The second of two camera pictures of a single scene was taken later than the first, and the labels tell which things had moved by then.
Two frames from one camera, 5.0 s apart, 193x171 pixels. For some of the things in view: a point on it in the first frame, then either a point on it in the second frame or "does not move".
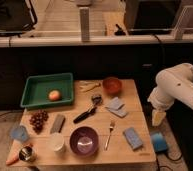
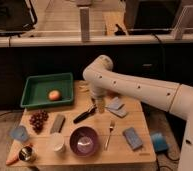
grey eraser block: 57,124 does not move
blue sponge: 132,138 does not move
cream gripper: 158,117 to 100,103
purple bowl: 83,140 does not move
